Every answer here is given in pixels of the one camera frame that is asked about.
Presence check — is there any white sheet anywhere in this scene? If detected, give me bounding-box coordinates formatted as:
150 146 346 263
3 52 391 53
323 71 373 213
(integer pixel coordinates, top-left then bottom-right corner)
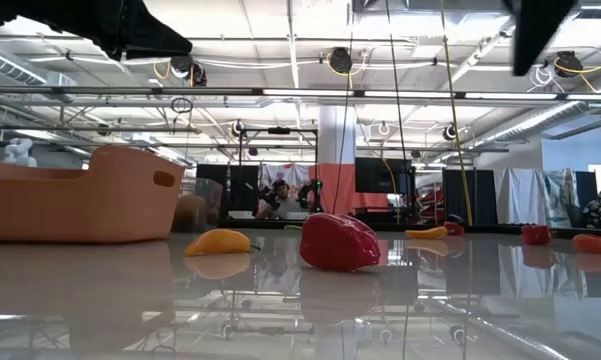
493 167 549 226

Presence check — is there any orange plastic basket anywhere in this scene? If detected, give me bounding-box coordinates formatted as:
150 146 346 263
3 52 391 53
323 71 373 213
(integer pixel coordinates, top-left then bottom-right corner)
0 144 187 244

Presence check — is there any black cable ring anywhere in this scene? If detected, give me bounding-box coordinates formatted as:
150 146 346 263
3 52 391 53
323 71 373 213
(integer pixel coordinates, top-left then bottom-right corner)
169 96 194 115

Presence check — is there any black partition screen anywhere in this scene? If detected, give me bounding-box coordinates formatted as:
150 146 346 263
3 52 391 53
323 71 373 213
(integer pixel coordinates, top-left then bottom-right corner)
195 163 260 221

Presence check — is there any black curtain panel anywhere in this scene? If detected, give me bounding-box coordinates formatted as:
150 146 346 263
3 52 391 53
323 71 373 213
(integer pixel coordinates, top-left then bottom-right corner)
442 168 498 226

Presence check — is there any red long mini pepper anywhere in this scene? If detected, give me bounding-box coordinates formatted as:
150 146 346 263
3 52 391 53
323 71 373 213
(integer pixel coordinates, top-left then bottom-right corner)
571 232 601 255

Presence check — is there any curved yellow cable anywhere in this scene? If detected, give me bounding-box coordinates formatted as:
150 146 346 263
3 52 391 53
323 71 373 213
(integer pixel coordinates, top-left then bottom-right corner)
378 155 400 225

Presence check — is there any orange long mini pepper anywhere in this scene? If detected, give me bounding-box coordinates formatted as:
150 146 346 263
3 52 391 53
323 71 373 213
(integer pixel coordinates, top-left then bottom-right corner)
183 227 262 257
404 225 449 240

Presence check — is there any thin black cable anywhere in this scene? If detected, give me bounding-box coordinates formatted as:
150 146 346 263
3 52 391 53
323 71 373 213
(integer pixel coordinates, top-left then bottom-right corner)
384 0 409 225
331 27 356 216

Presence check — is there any patterned sheet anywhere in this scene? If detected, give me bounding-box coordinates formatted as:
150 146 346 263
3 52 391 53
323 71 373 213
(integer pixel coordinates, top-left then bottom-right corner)
543 168 585 230

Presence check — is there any black monitor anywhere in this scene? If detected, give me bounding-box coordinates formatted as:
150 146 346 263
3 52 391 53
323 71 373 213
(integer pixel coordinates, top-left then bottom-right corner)
354 156 414 195

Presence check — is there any long light bar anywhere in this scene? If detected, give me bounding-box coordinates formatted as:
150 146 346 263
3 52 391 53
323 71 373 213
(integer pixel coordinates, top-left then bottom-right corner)
0 85 601 101

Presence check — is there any red pepper with stem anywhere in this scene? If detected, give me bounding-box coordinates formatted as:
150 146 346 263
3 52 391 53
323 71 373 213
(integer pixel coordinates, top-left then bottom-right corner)
283 212 381 273

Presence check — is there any floral sheet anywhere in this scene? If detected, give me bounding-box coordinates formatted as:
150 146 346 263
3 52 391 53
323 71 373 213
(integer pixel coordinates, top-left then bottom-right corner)
258 162 311 221

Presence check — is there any red cart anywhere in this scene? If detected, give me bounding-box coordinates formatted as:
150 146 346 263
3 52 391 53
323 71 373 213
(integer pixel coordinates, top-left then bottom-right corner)
419 187 446 224

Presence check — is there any grey air duct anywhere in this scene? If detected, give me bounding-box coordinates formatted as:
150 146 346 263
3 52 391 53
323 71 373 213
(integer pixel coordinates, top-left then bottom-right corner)
472 97 601 149
0 47 79 101

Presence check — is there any black frame rig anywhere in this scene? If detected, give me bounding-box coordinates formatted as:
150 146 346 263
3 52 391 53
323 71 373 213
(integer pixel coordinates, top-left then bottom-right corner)
236 125 322 224

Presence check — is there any narrow black panel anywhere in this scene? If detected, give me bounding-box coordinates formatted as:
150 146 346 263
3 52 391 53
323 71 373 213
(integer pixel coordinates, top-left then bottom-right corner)
574 170 601 230

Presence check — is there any brown round object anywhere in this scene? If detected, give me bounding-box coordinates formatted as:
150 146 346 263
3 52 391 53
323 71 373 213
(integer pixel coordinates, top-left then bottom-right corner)
170 193 221 234

